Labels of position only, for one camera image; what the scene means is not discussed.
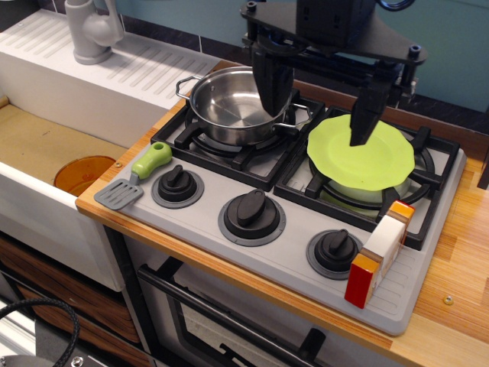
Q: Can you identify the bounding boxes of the grey toy stove top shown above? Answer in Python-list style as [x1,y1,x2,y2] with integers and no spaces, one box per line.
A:
[99,97,468,337]

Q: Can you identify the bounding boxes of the wooden drawer fronts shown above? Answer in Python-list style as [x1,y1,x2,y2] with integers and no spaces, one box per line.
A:
[1,233,151,366]

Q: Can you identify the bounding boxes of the red orange cracker box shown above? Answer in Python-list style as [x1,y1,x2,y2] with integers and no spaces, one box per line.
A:
[345,200,416,309]

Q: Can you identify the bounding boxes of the black stove knob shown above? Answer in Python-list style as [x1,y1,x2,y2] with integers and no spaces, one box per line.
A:
[151,164,205,209]
[218,189,287,247]
[306,229,363,281]

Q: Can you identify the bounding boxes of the left black stove knob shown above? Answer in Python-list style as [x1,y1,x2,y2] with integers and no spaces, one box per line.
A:
[151,164,205,209]

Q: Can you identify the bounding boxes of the grey toy faucet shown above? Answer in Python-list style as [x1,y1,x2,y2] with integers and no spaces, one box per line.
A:
[65,0,124,65]

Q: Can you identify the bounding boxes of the left black burner grate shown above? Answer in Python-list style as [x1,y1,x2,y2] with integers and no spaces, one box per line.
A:
[151,89,325,191]

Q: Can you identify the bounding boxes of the right black stove knob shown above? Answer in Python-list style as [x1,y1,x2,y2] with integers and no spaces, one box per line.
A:
[306,229,363,281]

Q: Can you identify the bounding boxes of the black oven door handle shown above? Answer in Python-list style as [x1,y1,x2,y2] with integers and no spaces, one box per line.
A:
[138,265,325,366]

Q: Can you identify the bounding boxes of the green handled grey spatula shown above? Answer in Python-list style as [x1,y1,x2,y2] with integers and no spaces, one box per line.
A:
[94,142,173,211]

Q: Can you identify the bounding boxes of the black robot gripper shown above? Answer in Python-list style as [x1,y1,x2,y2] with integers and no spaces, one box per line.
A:
[240,1,427,147]

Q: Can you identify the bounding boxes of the right black burner grate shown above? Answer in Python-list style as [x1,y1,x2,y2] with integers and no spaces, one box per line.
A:
[274,107,466,251]

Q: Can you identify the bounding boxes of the stainless steel pot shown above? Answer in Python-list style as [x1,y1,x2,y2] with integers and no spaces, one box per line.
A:
[176,67,313,146]

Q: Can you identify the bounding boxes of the black burner grate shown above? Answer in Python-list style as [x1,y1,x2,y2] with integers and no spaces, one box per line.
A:
[151,89,325,191]
[274,107,466,251]

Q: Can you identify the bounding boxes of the middle black stove knob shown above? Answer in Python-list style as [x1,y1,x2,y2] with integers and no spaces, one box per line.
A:
[218,189,287,247]

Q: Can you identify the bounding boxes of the orange plastic bowl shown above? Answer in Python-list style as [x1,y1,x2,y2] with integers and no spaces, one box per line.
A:
[53,155,115,196]

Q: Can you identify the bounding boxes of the black braided cable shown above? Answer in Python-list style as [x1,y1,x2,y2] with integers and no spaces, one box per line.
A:
[0,297,81,367]

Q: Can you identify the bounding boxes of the light green plate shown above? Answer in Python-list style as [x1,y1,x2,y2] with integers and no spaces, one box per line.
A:
[307,114,415,191]

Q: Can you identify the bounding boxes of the white toy sink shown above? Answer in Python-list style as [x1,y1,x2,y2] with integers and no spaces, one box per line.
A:
[1,10,217,291]

